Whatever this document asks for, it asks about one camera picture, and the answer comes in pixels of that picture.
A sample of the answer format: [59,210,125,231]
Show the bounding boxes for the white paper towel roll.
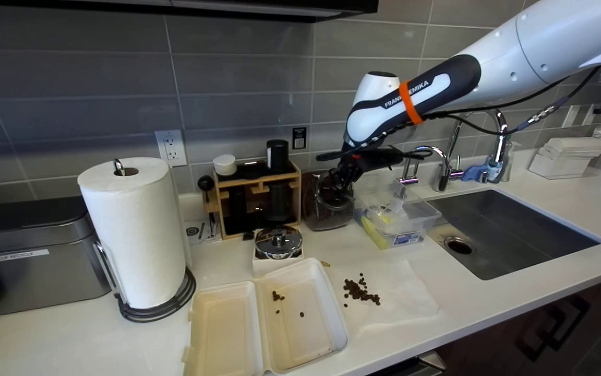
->
[77,154,191,311]

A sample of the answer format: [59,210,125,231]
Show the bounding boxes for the white wall outlet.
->
[154,127,191,170]

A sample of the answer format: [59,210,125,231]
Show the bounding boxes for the white box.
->
[526,135,601,182]

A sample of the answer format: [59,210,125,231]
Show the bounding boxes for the dark range hood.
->
[0,0,380,24]

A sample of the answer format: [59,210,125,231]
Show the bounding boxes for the small metal tools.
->
[184,218,219,243]

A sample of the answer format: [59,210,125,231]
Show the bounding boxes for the glass jar of coffee beans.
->
[301,168,358,235]

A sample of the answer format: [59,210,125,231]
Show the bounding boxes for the stainless steel bread box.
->
[0,197,114,317]

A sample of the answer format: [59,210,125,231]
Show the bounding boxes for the orange strap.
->
[397,79,425,127]

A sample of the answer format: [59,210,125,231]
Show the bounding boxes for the white foam clamshell container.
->
[181,256,354,376]

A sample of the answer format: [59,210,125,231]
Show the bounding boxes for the dark base cabinet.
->
[423,269,601,376]

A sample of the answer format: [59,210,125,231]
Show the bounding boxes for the stainless steel sink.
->
[428,188,601,282]

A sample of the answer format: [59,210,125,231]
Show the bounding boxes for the scattered coffee beans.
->
[270,287,310,321]

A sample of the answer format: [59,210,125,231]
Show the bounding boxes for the black cylindrical coffee press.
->
[265,137,293,176]

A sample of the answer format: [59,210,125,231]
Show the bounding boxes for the white square base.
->
[251,247,312,275]

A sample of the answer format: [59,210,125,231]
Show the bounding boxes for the blue sponge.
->
[460,160,506,184]

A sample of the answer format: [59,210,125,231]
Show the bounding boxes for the wooden coffee stand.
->
[203,160,306,240]

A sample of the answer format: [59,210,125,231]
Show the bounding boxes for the tall chrome faucet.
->
[444,108,513,185]

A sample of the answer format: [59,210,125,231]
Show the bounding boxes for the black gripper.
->
[317,149,391,208]

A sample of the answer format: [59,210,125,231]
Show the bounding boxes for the white wall plate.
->
[560,102,583,132]

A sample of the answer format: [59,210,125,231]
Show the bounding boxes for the small black wall switch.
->
[291,126,312,153]

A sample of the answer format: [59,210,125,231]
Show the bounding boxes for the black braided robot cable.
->
[422,62,601,139]

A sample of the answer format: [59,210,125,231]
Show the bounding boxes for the white paper napkin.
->
[326,256,447,339]

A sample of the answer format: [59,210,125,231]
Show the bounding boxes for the pile of coffee beans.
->
[343,271,385,309]

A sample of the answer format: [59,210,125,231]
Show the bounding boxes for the clear plastic storage container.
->
[354,182,442,252]

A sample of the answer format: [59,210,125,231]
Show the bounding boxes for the small chrome faucet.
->
[397,142,454,201]

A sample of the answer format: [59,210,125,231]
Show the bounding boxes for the metal paper towel holder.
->
[111,156,198,326]

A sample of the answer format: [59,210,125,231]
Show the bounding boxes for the small white cup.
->
[211,153,241,178]

